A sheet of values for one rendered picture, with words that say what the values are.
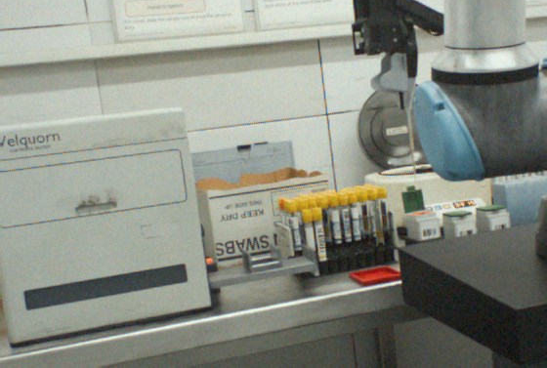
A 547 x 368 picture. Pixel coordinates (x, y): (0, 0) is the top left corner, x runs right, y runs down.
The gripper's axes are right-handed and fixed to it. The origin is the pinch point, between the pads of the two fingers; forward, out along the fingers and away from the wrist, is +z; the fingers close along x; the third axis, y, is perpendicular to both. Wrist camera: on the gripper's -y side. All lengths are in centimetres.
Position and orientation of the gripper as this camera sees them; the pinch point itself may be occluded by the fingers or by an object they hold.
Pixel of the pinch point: (407, 101)
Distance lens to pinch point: 122.4
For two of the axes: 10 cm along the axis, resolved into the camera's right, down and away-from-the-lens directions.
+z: 1.2, 9.9, 1.1
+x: 3.1, 0.7, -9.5
